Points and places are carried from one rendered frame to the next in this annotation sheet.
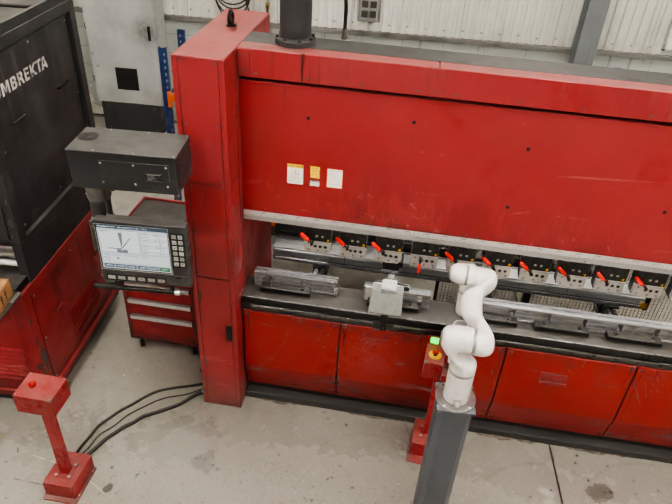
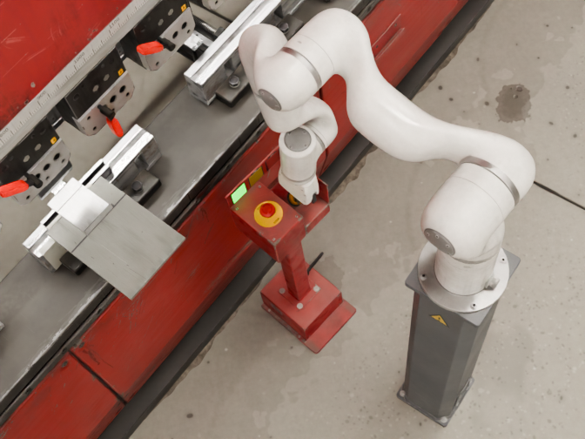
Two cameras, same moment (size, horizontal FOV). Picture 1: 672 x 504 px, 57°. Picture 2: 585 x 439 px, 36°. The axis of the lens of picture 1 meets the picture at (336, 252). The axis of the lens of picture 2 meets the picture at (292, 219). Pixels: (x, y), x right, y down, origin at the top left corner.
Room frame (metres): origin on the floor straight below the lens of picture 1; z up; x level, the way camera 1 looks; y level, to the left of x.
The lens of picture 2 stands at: (1.85, 0.09, 2.77)
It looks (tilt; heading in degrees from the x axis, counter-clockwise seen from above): 65 degrees down; 312
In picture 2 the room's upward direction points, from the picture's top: 12 degrees counter-clockwise
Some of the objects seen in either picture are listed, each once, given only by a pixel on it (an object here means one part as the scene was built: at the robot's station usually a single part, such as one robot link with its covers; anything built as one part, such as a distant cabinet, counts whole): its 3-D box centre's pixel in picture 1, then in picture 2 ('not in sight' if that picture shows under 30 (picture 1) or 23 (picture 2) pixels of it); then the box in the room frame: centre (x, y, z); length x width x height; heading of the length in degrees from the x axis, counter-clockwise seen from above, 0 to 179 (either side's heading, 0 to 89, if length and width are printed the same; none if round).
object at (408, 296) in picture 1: (396, 294); (94, 198); (2.88, -0.37, 0.92); 0.39 x 0.06 x 0.10; 83
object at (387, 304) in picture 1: (386, 299); (116, 236); (2.74, -0.30, 1.00); 0.26 x 0.18 x 0.01; 173
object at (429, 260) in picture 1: (424, 251); (88, 84); (2.86, -0.49, 1.26); 0.15 x 0.09 x 0.17; 83
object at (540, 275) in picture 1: (534, 265); not in sight; (2.79, -1.09, 1.26); 0.15 x 0.09 x 0.17; 83
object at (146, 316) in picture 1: (172, 280); not in sight; (3.41, 1.13, 0.50); 0.50 x 0.50 x 1.00; 83
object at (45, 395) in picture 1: (55, 436); not in sight; (2.11, 1.43, 0.41); 0.25 x 0.20 x 0.83; 173
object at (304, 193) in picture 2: not in sight; (299, 178); (2.50, -0.68, 0.86); 0.10 x 0.07 x 0.11; 169
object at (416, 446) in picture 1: (425, 442); (307, 302); (2.51, -0.63, 0.06); 0.25 x 0.20 x 0.12; 169
